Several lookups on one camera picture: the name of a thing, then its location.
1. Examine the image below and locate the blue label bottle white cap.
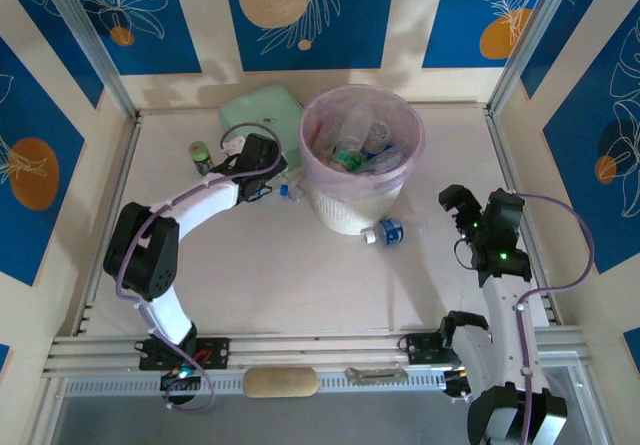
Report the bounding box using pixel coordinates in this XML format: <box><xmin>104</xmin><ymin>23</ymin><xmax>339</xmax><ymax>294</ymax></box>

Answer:
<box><xmin>363</xmin><ymin>214</ymin><xmax>431</xmax><ymax>246</ymax></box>

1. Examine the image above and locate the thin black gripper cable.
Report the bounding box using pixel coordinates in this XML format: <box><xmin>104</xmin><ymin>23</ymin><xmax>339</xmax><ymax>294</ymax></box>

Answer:
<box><xmin>453</xmin><ymin>237</ymin><xmax>479</xmax><ymax>270</ymax></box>

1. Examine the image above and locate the aluminium table edge rail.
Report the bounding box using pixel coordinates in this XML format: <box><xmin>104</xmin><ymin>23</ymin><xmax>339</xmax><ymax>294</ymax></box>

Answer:
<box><xmin>42</xmin><ymin>327</ymin><xmax>586</xmax><ymax>379</ymax></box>

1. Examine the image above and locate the small metal bracket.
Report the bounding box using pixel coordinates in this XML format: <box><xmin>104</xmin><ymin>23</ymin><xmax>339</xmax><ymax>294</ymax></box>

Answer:
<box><xmin>345</xmin><ymin>366</ymin><xmax>409</xmax><ymax>384</ymax></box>

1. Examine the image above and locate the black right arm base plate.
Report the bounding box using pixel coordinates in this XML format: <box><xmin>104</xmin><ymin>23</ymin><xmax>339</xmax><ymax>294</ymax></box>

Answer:
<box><xmin>398</xmin><ymin>332</ymin><xmax>466</xmax><ymax>366</ymax></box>

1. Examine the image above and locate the pale green square container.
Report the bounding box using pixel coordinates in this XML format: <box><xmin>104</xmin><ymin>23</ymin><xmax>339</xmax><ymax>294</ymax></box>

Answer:
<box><xmin>218</xmin><ymin>83</ymin><xmax>304</xmax><ymax>166</ymax></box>

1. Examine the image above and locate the aluminium frame post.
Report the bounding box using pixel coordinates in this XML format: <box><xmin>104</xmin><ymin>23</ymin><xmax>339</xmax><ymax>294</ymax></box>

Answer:
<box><xmin>487</xmin><ymin>0</ymin><xmax>584</xmax><ymax>116</ymax></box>
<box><xmin>37</xmin><ymin>0</ymin><xmax>139</xmax><ymax>121</ymax></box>

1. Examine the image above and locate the small clear plastic item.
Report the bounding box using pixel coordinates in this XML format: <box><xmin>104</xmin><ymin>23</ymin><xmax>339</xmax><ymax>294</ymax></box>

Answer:
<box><xmin>288</xmin><ymin>167</ymin><xmax>307</xmax><ymax>202</ymax></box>

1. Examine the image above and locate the grey slotted cable duct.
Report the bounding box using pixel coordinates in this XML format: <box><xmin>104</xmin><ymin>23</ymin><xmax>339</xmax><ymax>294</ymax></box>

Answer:
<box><xmin>64</xmin><ymin>370</ymin><xmax>451</xmax><ymax>397</ymax></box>

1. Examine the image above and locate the white bin with pink liner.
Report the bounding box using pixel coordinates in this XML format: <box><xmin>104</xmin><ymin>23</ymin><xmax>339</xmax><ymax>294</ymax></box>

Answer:
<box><xmin>298</xmin><ymin>85</ymin><xmax>425</xmax><ymax>236</ymax></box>

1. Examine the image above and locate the dark jar with green lid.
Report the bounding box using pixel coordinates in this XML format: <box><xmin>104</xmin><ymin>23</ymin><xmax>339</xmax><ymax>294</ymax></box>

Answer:
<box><xmin>188</xmin><ymin>140</ymin><xmax>216</xmax><ymax>176</ymax></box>

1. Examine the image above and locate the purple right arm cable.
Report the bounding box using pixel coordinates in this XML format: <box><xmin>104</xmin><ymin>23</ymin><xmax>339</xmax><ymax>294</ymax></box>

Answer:
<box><xmin>513</xmin><ymin>192</ymin><xmax>596</xmax><ymax>445</ymax></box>

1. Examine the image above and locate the tan padded handle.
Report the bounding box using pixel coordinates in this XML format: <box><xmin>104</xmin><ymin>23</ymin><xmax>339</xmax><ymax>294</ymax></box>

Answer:
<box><xmin>243</xmin><ymin>367</ymin><xmax>320</xmax><ymax>399</ymax></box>

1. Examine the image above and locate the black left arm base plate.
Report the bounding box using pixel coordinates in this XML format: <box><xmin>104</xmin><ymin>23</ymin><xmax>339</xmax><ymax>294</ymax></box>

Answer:
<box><xmin>138</xmin><ymin>337</ymin><xmax>231</xmax><ymax>372</ymax></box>

